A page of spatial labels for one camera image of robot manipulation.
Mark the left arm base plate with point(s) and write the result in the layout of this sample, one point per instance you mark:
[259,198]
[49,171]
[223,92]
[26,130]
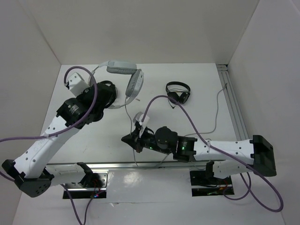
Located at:
[97,188]

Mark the aluminium side rail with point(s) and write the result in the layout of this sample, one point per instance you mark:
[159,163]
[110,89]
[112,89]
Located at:
[232,103]

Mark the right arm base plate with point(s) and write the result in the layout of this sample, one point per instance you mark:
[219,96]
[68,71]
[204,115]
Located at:
[202,186]

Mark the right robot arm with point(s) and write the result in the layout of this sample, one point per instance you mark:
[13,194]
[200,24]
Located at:
[223,158]

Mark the black headphones left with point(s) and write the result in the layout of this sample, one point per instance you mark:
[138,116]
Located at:
[113,90]

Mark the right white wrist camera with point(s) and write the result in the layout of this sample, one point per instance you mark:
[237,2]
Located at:
[138,118]

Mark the black headphones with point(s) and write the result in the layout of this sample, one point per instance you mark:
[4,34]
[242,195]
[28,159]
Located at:
[113,90]
[178,95]

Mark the white grey headphones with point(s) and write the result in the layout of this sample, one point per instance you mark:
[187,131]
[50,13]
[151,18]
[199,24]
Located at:
[127,78]

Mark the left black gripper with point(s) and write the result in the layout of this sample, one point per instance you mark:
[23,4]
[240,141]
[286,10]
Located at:
[85,91]

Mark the black headphones right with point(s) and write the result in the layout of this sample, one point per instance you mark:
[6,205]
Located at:
[178,95]

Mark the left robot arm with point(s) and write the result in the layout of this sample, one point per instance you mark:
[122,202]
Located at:
[31,172]

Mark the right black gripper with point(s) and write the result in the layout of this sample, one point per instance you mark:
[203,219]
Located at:
[131,139]

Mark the aluminium front rail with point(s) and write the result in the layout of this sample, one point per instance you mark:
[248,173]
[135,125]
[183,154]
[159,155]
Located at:
[146,165]

